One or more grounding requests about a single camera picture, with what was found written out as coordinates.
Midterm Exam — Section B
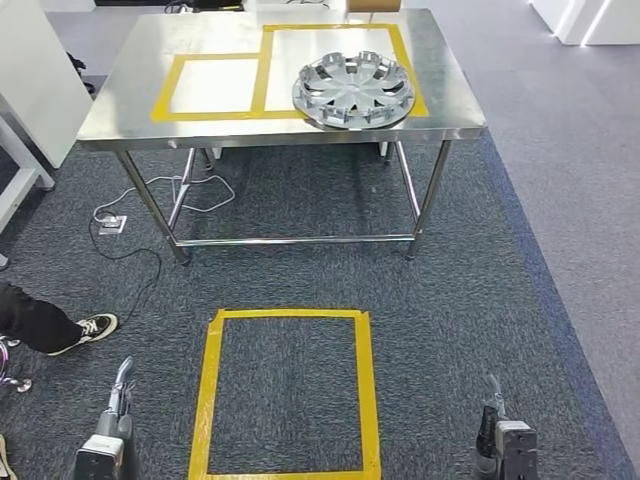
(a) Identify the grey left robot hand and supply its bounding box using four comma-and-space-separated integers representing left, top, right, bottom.
96, 356, 142, 480

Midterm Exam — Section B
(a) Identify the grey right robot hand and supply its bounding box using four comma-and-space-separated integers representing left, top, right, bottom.
472, 372, 508, 480

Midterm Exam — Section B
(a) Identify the grey plastic wheel cover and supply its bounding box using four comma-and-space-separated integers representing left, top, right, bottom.
291, 50, 417, 130

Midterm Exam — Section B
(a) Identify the stainless steel workbench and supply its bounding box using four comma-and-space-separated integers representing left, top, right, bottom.
76, 7, 488, 266

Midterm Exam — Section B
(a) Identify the yellow floor tape square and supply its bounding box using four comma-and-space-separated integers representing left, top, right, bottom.
187, 307, 383, 480

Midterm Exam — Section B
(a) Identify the chrome chair base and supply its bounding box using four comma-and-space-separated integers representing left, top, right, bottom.
0, 334, 33, 395

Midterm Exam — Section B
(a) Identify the person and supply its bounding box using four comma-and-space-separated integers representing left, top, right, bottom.
0, 282, 119, 358

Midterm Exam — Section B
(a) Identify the silver floor socket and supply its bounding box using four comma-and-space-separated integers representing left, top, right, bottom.
98, 215, 128, 237

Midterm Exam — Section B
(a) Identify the white desk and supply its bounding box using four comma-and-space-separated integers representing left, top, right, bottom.
0, 0, 94, 234

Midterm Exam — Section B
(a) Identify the black office chair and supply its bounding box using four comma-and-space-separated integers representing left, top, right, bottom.
66, 51, 96, 95

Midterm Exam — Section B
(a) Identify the white lit display plinth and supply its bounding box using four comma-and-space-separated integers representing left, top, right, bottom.
580, 0, 640, 48
528, 0, 589, 46

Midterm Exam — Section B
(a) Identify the brown cardboard box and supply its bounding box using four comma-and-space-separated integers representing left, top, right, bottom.
345, 0, 402, 13

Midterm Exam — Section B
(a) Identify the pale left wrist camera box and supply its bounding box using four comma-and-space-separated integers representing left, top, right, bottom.
73, 433, 125, 480

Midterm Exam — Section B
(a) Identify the black floor cable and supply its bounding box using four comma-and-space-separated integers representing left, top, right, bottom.
88, 210, 162, 327

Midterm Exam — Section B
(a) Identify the white floor cable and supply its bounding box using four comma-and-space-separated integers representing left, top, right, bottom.
92, 173, 237, 223

